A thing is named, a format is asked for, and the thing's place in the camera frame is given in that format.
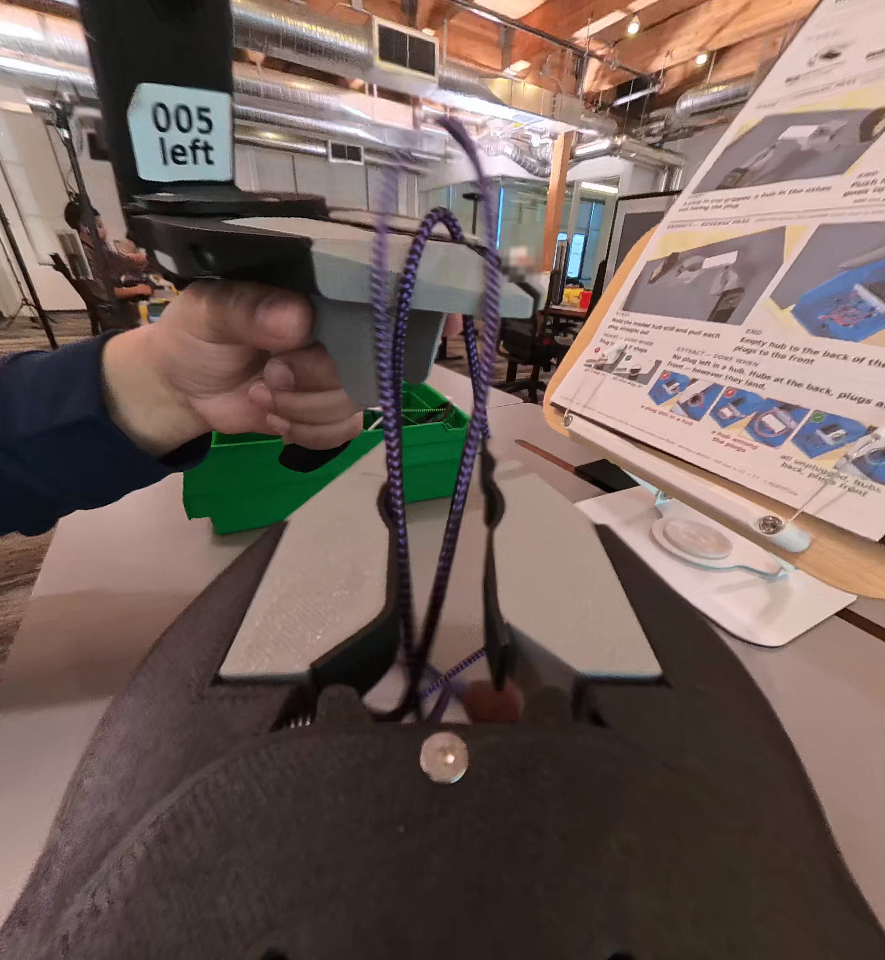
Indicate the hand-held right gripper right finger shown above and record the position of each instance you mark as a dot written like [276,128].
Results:
[570,592]

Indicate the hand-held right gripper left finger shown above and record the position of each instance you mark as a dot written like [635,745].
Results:
[315,592]

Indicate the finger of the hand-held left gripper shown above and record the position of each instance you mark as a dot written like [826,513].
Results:
[352,270]

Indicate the green plastic bin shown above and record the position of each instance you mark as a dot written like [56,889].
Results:
[262,487]

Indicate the person's left forearm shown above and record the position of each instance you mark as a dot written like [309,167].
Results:
[37,435]

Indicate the person's left hand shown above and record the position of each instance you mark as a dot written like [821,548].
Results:
[202,367]

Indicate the black office chair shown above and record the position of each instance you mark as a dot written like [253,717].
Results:
[529,352]

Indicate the printed instruction sheet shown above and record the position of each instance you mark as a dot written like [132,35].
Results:
[750,315]

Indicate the silver duct with vent grilles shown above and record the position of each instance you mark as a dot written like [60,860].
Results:
[300,30]

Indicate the wooden support post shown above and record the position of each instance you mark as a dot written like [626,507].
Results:
[559,202]

